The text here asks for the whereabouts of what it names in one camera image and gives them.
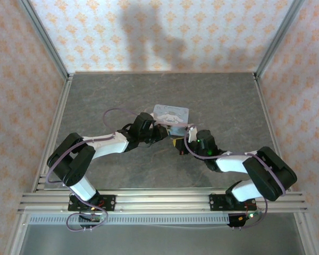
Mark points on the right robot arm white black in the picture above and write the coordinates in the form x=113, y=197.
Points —
x=265, y=172

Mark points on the aluminium table side rail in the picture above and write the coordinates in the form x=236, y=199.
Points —
x=59, y=111
x=265, y=114

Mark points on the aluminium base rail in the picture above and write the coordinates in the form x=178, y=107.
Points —
x=162, y=202

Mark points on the black controller board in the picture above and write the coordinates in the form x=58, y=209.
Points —
x=94, y=219
x=240, y=219

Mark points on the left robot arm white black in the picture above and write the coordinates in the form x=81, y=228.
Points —
x=109, y=144

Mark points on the grey metal panel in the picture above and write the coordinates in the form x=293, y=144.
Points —
x=162, y=240

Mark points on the aluminium frame post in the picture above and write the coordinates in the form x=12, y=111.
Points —
x=279, y=40
x=46, y=42

